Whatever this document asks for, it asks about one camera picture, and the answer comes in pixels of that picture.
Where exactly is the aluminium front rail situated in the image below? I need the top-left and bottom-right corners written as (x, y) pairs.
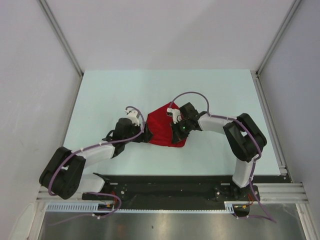
top-left (36, 183), bottom-right (309, 204)

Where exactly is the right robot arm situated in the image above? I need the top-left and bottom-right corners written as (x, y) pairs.
top-left (166, 102), bottom-right (267, 201)

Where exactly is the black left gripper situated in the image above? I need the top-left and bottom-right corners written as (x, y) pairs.
top-left (122, 121), bottom-right (153, 144)

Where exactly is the left aluminium frame post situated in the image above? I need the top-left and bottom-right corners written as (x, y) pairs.
top-left (37, 0), bottom-right (84, 77)

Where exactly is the aluminium frame post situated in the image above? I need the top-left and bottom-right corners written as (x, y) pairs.
top-left (37, 0), bottom-right (84, 77)
top-left (257, 0), bottom-right (302, 74)

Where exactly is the white slotted cable duct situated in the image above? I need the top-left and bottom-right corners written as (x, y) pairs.
top-left (46, 201), bottom-right (237, 215)

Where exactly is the red cloth napkin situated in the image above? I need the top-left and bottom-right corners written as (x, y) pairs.
top-left (146, 102), bottom-right (186, 148)

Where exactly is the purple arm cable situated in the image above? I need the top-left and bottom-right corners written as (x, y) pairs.
top-left (47, 105), bottom-right (146, 226)
top-left (166, 91), bottom-right (277, 224)

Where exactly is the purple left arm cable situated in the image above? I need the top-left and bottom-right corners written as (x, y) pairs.
top-left (47, 105), bottom-right (146, 226)

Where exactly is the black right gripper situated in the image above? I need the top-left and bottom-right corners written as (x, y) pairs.
top-left (170, 119), bottom-right (192, 144)

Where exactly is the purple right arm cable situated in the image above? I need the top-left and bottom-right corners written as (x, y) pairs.
top-left (166, 91), bottom-right (277, 224)

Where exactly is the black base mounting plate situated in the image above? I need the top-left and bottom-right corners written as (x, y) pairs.
top-left (82, 173), bottom-right (293, 204)

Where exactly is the right aluminium frame post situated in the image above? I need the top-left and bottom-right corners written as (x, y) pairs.
top-left (257, 0), bottom-right (302, 74)

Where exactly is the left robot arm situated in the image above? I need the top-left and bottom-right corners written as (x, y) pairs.
top-left (39, 117), bottom-right (153, 200)

